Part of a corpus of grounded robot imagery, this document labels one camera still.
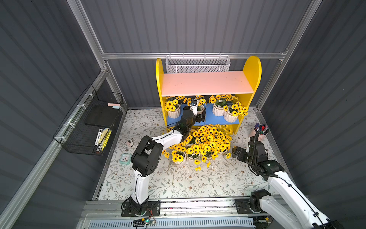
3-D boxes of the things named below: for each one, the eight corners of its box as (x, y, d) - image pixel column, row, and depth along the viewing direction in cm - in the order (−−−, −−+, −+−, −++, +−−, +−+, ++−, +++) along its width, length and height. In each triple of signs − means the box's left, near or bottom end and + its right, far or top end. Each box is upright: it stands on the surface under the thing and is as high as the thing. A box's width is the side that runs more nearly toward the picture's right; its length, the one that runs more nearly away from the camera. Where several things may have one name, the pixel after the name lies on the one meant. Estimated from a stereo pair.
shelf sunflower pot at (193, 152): (186, 161, 92) (185, 149, 79) (191, 154, 95) (191, 141, 82) (194, 166, 89) (195, 155, 77) (199, 159, 92) (201, 147, 80)
